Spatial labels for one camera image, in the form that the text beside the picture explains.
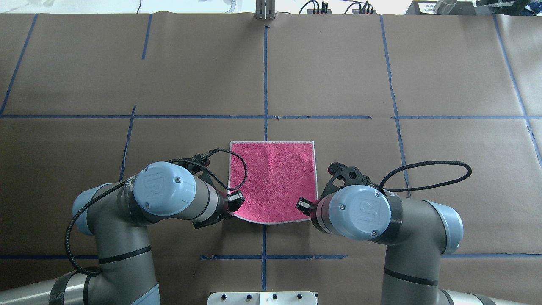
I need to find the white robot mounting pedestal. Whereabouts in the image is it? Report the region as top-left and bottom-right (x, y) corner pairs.
(207, 291), (319, 305)

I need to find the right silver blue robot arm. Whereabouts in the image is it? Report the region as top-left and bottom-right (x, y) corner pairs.
(296, 160), (512, 305)

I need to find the black box under cup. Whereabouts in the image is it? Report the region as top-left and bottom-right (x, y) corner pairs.
(405, 0), (476, 16)

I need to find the pink towel with white edge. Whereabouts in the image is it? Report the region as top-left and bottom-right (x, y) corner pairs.
(228, 141), (318, 225)

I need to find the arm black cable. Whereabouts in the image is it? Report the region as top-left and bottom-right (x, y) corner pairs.
(379, 160), (472, 194)
(64, 148), (248, 277)

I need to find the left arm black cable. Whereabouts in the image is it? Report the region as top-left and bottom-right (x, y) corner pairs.
(64, 148), (248, 277)

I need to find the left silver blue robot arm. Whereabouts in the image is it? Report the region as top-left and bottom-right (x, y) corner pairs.
(1, 148), (248, 305)

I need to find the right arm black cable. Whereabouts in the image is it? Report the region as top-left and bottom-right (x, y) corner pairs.
(379, 160), (472, 194)

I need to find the small metal cup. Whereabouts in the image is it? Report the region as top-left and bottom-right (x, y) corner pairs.
(433, 0), (458, 15)

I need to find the aluminium frame post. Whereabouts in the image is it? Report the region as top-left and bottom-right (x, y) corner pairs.
(254, 0), (277, 20)

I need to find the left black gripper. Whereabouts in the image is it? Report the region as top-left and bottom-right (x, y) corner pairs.
(169, 154), (246, 229)

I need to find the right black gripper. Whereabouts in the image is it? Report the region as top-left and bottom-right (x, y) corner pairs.
(296, 162), (378, 215)

